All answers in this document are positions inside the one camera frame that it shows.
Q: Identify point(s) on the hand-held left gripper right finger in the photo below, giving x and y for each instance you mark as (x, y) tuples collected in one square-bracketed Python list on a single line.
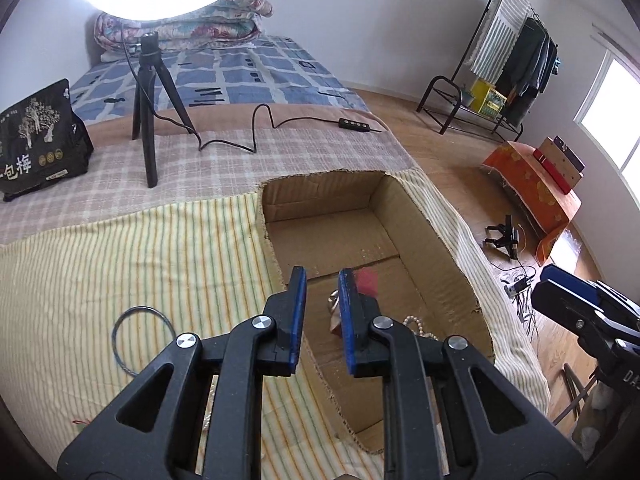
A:
[(347, 310)]

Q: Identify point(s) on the dark hanging clothes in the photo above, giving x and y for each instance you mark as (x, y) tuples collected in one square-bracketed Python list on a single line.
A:
[(530, 60)]

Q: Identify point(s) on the brown plaid blanket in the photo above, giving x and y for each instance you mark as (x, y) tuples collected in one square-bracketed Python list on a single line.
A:
[(100, 185)]

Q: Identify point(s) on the cardboard box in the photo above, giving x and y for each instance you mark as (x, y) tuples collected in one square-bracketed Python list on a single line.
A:
[(320, 240)]

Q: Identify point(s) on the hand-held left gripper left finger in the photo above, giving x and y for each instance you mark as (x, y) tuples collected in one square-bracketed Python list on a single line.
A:
[(299, 295)]

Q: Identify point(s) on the stacked boxes on table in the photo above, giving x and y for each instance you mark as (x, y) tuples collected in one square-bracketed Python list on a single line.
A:
[(562, 162)]

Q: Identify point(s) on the black tabletop tripod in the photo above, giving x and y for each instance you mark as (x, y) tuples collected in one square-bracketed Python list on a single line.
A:
[(145, 110)]

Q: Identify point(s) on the small black floor tripod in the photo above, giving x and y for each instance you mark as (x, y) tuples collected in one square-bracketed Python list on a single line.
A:
[(505, 240)]

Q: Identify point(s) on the dark purple flat box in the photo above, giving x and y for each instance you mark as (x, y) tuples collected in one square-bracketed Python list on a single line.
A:
[(567, 149)]

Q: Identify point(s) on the floral folded quilt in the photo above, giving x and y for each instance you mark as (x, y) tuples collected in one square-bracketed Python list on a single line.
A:
[(200, 30)]

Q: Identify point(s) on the orange cloth covered table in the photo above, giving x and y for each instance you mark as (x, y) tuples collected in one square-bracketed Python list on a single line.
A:
[(535, 185)]

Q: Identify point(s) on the black metal clothes rack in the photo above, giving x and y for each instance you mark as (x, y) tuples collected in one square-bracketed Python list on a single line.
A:
[(452, 112)]

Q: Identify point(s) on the green striped towel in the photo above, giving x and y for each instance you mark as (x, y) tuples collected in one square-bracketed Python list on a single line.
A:
[(500, 35)]

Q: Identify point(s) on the window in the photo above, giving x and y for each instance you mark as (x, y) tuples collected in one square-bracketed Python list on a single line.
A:
[(615, 100)]

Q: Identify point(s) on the black printed snack bag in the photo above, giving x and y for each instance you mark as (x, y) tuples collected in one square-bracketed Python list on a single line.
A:
[(40, 150)]

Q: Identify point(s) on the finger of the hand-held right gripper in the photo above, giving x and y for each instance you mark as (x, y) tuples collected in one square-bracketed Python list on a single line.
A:
[(562, 279), (555, 301)]

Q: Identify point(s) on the yellow striped cloth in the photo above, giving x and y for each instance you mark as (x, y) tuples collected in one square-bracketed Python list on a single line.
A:
[(175, 260)]

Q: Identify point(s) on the red flat box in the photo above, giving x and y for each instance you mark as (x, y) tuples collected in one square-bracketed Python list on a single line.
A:
[(552, 172)]

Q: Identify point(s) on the yellow box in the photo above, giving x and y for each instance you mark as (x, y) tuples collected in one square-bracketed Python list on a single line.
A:
[(487, 100)]

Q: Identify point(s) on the dark curved metal frame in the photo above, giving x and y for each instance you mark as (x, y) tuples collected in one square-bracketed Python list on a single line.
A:
[(575, 390)]

